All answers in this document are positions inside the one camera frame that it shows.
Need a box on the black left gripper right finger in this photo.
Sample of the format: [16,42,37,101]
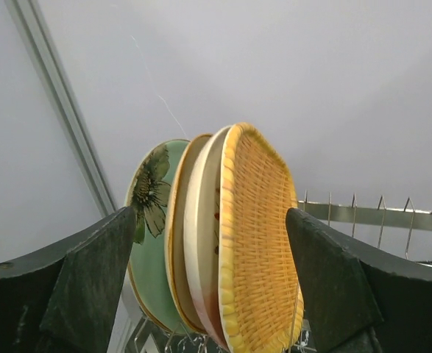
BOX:
[285,207,432,353]

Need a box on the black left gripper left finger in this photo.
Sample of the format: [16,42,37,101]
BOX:
[0,207,135,352]

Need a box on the wooden plate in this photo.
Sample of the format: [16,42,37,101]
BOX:
[218,123,304,352]

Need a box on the peach bird plate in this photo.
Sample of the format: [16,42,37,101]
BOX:
[164,134,212,333]

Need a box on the mint green flower plate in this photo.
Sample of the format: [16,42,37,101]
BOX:
[124,139,189,334]

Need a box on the cream and pink plate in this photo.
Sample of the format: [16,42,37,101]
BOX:
[183,126,230,351]

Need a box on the stainless steel dish rack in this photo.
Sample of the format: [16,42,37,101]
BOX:
[127,189,432,353]

